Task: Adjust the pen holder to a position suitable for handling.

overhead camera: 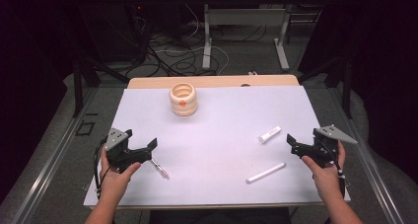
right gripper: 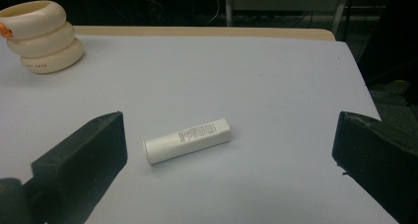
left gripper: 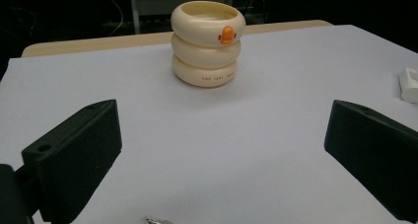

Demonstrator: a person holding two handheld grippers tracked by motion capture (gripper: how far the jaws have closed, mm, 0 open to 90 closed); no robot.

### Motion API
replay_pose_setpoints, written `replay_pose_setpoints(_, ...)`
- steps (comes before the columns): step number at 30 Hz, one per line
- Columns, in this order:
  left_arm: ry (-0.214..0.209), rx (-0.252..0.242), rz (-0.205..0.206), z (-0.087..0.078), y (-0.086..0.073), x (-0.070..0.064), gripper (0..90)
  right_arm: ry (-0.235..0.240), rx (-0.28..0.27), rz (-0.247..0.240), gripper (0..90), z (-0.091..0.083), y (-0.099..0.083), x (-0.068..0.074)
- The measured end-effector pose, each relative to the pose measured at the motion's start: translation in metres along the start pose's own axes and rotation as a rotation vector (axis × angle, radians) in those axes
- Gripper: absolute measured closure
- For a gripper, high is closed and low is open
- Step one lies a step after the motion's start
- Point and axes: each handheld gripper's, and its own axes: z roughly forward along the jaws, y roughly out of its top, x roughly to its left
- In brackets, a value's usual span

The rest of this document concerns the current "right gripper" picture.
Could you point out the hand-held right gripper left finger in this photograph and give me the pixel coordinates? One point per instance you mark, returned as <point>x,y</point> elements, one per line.
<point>82,164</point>

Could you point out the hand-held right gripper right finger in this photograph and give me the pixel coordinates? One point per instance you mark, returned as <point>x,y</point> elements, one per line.
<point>378,161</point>

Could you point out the white cylindrical tube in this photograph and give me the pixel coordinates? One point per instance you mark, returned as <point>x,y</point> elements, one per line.
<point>187,141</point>

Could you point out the cream ringed pen holder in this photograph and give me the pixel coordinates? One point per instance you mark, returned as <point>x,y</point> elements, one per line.
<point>46,43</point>

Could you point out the white table mat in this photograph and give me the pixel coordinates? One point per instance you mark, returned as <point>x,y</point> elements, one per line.
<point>230,86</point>

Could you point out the white metal desk frame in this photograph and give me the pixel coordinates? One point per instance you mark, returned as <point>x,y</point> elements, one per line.
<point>282,0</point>

